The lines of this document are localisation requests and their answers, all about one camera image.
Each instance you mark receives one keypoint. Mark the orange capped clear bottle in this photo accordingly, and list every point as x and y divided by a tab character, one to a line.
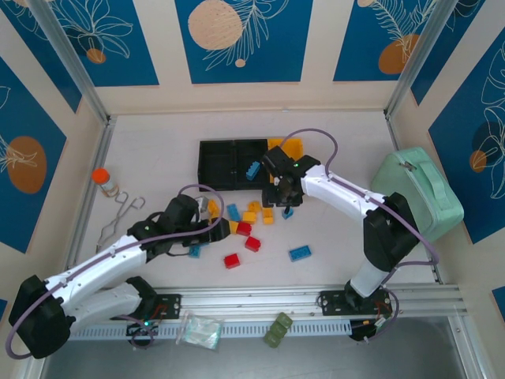
102	176

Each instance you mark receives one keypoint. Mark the yellow plastic bin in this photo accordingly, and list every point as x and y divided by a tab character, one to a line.
294	146

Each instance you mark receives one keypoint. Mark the mint green zipper bag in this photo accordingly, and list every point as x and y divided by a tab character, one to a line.
426	197

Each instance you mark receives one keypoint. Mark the clear plastic bag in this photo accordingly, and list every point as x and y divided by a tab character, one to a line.
199	331

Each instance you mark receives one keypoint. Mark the olive green block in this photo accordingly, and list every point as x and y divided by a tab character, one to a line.
278	329

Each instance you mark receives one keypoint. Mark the red lego brick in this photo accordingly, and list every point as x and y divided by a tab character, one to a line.
244	229
252	244
232	261

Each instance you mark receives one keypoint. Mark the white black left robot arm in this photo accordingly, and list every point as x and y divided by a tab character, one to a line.
98	265

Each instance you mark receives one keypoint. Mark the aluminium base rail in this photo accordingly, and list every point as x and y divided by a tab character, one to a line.
252	300

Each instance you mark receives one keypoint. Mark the metal tongs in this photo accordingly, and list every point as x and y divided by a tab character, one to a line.
117	216

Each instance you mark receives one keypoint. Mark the blue lego brick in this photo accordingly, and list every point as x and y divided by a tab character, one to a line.
252	170
287	214
195	252
233	213
300	253

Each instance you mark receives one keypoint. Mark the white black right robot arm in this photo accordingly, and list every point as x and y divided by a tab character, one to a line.
339	189

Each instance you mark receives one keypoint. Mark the aluminium frame post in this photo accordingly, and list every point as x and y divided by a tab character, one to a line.
418	59
69	59

